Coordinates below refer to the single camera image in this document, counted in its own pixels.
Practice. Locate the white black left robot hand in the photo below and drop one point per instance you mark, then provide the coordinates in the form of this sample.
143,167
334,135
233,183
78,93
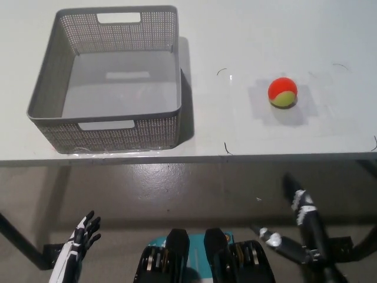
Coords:
70,250

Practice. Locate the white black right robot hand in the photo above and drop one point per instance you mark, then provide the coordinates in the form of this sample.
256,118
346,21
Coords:
315,236

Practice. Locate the orange and yellow tennis ball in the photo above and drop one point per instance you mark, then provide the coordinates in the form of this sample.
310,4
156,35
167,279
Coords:
281,88

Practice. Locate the black table foot plate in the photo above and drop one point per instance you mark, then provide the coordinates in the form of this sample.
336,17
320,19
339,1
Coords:
341,249
51,255

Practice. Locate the black metal table leg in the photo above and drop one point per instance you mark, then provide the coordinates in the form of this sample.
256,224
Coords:
366,241
20,238

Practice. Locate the black teal robot torso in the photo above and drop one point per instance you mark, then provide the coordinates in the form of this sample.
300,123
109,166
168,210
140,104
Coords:
176,253

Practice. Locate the grey perforated plastic basket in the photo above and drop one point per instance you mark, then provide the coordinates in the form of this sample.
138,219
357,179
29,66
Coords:
117,76

